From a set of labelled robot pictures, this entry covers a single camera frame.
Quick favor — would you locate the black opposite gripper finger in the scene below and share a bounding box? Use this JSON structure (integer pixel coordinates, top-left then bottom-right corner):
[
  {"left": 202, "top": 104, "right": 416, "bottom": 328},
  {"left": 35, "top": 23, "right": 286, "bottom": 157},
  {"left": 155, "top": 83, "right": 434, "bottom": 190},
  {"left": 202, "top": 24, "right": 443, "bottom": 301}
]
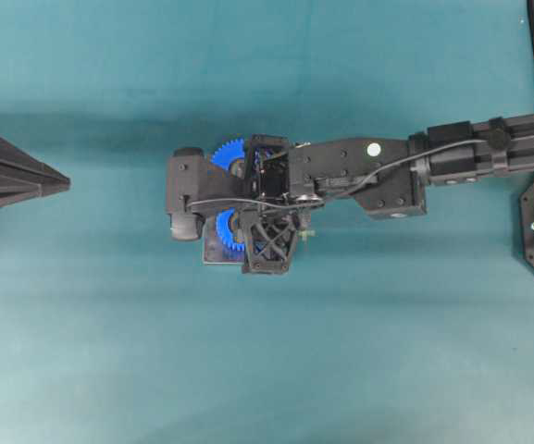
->
[
  {"left": 0, "top": 183, "right": 70, "bottom": 209},
  {"left": 0, "top": 137, "right": 71, "bottom": 190}
]

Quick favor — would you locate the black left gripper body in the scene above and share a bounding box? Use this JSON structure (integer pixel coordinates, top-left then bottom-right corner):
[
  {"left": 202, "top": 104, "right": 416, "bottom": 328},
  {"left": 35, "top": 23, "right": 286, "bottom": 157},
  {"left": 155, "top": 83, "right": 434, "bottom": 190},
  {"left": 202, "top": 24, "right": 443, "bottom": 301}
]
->
[{"left": 241, "top": 135, "right": 309, "bottom": 274}]

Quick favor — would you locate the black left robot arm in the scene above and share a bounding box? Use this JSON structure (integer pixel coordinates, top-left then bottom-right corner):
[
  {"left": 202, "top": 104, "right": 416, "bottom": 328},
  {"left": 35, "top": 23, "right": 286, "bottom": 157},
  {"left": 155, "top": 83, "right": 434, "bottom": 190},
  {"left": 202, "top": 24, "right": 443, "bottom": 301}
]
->
[{"left": 166, "top": 114, "right": 534, "bottom": 275}]

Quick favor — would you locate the blue plastic gear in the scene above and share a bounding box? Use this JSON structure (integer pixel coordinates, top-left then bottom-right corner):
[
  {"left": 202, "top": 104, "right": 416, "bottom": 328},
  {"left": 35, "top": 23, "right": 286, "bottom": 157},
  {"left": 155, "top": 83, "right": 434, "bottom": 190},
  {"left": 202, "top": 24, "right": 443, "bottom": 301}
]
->
[
  {"left": 216, "top": 208, "right": 245, "bottom": 253},
  {"left": 211, "top": 138, "right": 245, "bottom": 178}
]

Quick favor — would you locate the dark metal base block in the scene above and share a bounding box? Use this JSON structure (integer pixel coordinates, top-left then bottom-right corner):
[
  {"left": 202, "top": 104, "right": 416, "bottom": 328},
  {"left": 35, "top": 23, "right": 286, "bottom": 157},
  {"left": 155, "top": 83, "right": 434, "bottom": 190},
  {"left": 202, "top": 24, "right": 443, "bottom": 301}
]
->
[{"left": 202, "top": 217, "right": 244, "bottom": 265}]

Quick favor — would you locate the black camera cable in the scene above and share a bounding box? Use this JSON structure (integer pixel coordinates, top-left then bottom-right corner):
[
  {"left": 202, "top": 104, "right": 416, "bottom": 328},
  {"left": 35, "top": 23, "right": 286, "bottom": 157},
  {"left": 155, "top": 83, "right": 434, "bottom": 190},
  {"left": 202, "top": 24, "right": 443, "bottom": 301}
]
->
[{"left": 182, "top": 137, "right": 485, "bottom": 209}]

